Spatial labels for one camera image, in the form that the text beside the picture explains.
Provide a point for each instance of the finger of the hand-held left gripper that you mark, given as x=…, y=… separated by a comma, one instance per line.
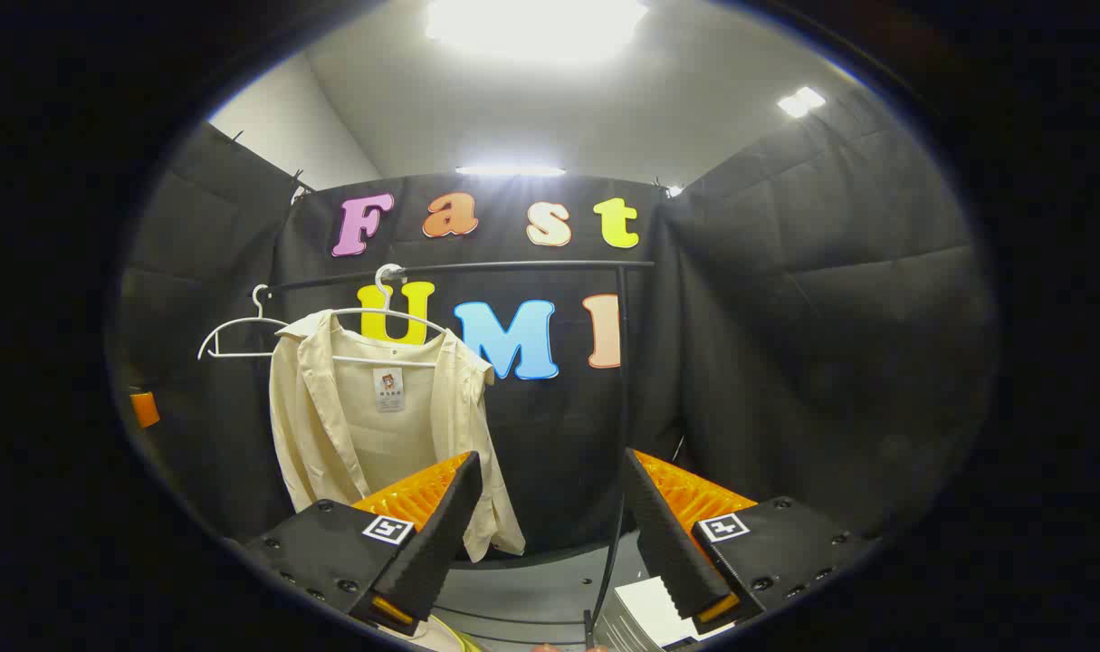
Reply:
x=144, y=409

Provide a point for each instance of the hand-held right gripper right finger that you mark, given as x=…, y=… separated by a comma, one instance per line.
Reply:
x=667, y=534

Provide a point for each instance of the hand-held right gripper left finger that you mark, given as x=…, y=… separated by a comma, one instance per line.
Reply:
x=436, y=534

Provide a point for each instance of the white laundry hamper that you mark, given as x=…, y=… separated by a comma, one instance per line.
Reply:
x=649, y=611

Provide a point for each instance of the cream shirt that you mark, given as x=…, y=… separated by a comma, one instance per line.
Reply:
x=332, y=435

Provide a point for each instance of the white clothes hanger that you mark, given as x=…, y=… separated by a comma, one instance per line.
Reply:
x=242, y=355
x=387, y=311

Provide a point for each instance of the black clothes rack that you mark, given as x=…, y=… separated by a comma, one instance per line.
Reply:
x=513, y=266

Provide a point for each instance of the black backdrop cloth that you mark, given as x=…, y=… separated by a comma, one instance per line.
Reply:
x=785, y=317

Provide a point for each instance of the long ceiling light strip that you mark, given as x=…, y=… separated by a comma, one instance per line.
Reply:
x=511, y=170

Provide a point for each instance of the small ceiling light panel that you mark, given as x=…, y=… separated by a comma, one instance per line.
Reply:
x=801, y=100

